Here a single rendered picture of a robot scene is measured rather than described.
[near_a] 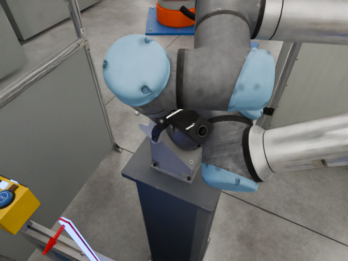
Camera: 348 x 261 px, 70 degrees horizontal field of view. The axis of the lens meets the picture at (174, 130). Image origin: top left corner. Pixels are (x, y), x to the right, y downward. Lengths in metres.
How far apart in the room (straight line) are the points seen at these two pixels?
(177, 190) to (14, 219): 0.44
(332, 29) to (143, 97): 0.28
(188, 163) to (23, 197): 0.45
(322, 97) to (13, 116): 1.78
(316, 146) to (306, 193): 1.66
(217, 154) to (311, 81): 1.38
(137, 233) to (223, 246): 0.57
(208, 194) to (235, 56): 0.52
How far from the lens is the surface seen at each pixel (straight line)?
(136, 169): 0.80
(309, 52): 1.73
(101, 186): 2.00
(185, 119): 0.45
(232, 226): 1.83
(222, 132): 0.53
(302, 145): 0.47
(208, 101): 0.29
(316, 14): 0.40
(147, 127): 0.55
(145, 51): 0.28
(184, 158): 0.69
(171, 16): 3.86
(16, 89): 1.30
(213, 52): 0.30
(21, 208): 0.80
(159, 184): 0.77
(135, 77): 0.27
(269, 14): 0.38
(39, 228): 0.96
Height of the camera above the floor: 1.66
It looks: 47 degrees down
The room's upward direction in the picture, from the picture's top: straight up
